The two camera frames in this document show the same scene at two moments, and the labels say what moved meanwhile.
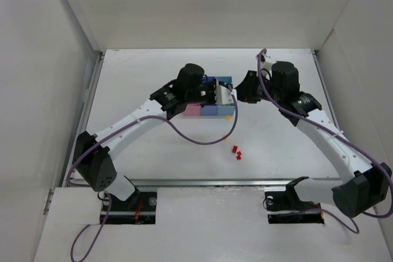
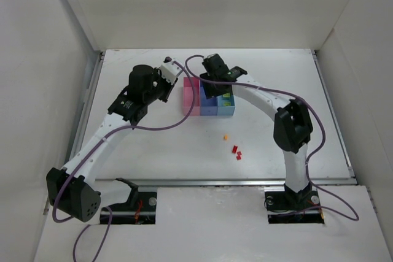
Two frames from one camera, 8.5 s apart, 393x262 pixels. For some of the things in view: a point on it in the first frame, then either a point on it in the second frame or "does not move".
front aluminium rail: [230, 182] does not move
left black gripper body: [210, 94] -> [167, 89]
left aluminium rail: [86, 111] does not move
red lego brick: [234, 149] does not move
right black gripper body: [245, 89] -> [213, 87]
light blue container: [225, 109] does not move
